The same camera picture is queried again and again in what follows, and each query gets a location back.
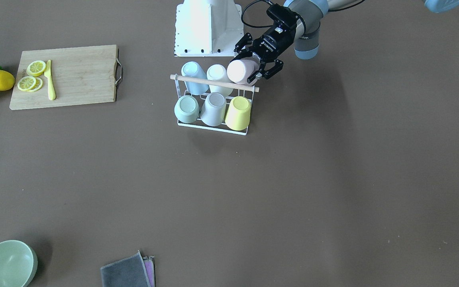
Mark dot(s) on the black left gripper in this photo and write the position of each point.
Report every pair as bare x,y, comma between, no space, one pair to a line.
272,41

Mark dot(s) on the yellow plastic knife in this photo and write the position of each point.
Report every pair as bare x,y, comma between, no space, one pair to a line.
48,74

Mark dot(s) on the grey plastic cup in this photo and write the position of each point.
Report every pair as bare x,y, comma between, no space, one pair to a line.
213,110

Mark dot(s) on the white wire cup rack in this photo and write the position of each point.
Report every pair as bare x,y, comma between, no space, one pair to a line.
242,90

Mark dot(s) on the green bowl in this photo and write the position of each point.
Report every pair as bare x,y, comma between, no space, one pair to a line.
18,264

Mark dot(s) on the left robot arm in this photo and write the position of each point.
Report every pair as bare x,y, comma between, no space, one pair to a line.
299,41

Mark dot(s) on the light blue plastic cup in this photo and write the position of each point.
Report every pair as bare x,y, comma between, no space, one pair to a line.
192,69

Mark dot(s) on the pink plastic cup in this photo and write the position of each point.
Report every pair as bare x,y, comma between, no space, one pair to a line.
238,71

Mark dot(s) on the lemon slice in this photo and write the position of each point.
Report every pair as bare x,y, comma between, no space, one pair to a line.
38,85
36,68
27,83

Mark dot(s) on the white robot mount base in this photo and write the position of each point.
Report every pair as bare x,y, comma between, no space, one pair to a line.
207,28

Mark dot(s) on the yellow plastic cup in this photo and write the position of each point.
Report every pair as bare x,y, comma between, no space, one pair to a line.
238,114

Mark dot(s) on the green plastic cup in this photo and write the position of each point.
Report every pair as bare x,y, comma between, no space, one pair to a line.
187,109

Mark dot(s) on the cream plastic cup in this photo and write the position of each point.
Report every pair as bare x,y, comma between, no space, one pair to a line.
218,73

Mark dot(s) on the bamboo cutting board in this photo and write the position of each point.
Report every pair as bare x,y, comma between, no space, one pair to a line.
81,76

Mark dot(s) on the pink folded cloth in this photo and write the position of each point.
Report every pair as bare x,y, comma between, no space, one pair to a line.
150,269

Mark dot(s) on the grey folded cloth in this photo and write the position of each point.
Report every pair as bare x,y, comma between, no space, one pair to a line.
128,272

